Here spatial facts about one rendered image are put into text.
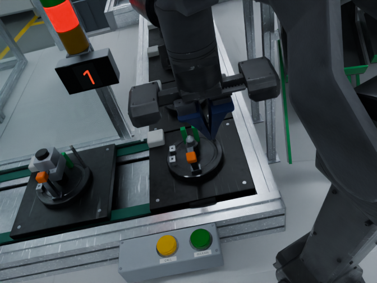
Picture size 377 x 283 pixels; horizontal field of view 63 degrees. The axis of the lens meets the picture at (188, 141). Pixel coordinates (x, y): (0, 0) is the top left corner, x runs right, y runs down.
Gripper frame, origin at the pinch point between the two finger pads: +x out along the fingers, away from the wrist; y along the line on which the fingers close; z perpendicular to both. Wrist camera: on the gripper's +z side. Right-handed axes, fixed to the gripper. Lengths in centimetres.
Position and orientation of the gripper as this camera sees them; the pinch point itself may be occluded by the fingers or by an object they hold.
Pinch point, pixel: (207, 120)
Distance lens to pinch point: 43.2
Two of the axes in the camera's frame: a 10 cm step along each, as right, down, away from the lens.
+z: -0.9, -6.9, 7.1
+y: -9.8, 2.1, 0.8
